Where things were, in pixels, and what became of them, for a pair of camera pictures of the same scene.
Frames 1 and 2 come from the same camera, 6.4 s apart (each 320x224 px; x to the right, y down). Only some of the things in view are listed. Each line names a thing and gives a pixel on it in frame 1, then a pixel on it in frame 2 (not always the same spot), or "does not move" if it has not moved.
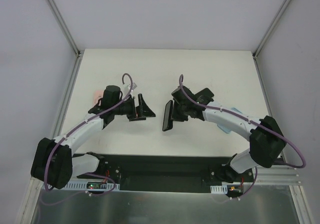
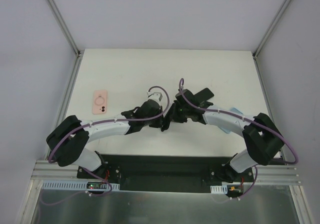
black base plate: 158,174 does not move
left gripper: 135,108 -> 159,116
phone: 224,130 does not move
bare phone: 204,96 does not move
